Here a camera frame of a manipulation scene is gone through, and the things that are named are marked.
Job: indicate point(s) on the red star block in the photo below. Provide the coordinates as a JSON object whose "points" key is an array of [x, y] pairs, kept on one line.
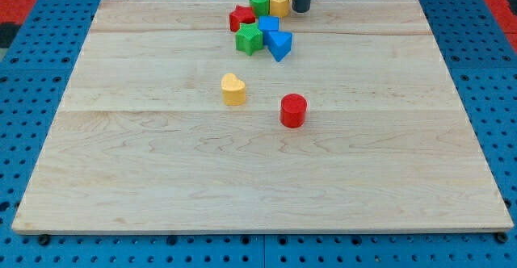
{"points": [[241, 14]]}

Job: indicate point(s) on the blue cube block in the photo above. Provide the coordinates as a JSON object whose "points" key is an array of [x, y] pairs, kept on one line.
{"points": [[267, 24]]}

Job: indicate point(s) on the yellow hexagon block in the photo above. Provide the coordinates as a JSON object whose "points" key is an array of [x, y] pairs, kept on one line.
{"points": [[279, 8]]}

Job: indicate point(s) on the green star block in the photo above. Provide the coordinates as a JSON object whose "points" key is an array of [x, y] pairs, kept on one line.
{"points": [[249, 38]]}

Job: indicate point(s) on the light wooden board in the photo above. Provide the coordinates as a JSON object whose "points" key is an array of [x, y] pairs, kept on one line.
{"points": [[142, 142]]}

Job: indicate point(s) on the green circle block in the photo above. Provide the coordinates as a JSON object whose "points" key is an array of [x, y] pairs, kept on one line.
{"points": [[260, 7]]}

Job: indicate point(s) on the red cylinder block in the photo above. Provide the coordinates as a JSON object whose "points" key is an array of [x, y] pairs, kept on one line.
{"points": [[293, 110]]}

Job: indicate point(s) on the yellow heart block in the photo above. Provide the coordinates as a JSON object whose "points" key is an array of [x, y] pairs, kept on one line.
{"points": [[233, 90]]}

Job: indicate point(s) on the blue triangle block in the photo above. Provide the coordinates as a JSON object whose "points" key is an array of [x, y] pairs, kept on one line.
{"points": [[279, 44]]}

